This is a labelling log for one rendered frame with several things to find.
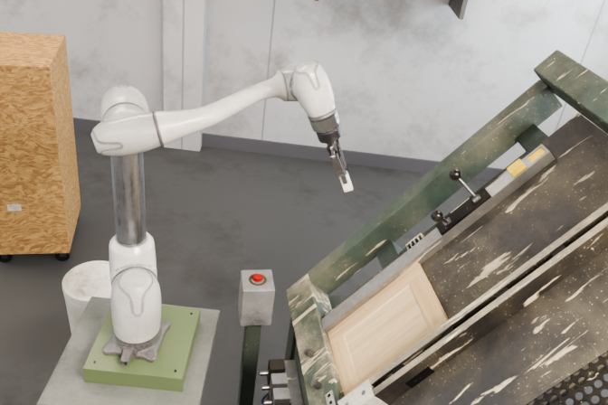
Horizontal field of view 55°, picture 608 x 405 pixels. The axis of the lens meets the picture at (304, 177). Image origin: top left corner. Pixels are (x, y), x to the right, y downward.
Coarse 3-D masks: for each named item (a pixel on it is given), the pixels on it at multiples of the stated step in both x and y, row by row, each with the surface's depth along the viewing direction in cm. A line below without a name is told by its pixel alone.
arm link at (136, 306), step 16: (128, 272) 189; (144, 272) 190; (112, 288) 188; (128, 288) 184; (144, 288) 185; (112, 304) 187; (128, 304) 184; (144, 304) 185; (160, 304) 193; (112, 320) 191; (128, 320) 186; (144, 320) 187; (160, 320) 196; (128, 336) 190; (144, 336) 191
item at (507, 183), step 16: (528, 160) 182; (544, 160) 179; (512, 176) 182; (528, 176) 182; (496, 192) 184; (512, 192) 184; (480, 208) 185; (464, 224) 188; (432, 240) 190; (448, 240) 190; (416, 256) 192; (384, 272) 198; (400, 272) 194; (368, 288) 199; (352, 304) 200; (336, 320) 201
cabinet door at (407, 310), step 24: (384, 288) 196; (408, 288) 189; (360, 312) 198; (384, 312) 190; (408, 312) 183; (432, 312) 176; (336, 336) 199; (360, 336) 191; (384, 336) 184; (408, 336) 177; (336, 360) 193; (360, 360) 185; (384, 360) 179; (360, 384) 179
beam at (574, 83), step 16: (544, 64) 194; (560, 64) 188; (576, 64) 183; (544, 80) 194; (560, 80) 184; (576, 80) 179; (592, 80) 174; (560, 96) 190; (576, 96) 175; (592, 96) 171; (592, 112) 167
